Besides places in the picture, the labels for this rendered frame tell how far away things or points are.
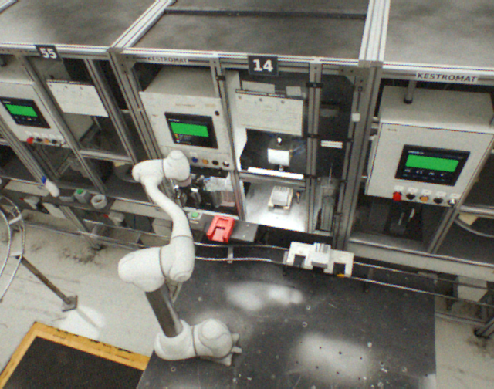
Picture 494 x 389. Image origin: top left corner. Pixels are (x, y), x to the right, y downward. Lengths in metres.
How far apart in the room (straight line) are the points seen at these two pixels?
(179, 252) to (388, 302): 1.32
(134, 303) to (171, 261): 1.76
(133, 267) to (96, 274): 1.99
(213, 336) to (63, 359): 1.64
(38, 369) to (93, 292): 0.67
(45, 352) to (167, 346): 1.59
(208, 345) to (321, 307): 0.71
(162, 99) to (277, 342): 1.44
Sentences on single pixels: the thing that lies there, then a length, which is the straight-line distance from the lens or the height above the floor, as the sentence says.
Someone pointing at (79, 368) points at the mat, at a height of 0.01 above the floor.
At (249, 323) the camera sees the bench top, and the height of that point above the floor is 0.68.
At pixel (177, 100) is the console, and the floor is 1.80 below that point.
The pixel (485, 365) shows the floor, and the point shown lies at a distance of 3.18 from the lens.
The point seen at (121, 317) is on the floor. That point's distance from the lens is 3.28.
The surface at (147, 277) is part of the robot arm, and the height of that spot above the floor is 1.45.
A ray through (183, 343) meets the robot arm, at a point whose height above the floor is 0.93.
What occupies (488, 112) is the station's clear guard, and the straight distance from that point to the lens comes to 1.66.
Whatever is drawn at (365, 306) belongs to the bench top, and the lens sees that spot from 2.33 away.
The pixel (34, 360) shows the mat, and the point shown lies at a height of 0.01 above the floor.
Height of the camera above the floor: 2.78
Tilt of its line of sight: 49 degrees down
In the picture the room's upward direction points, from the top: 9 degrees counter-clockwise
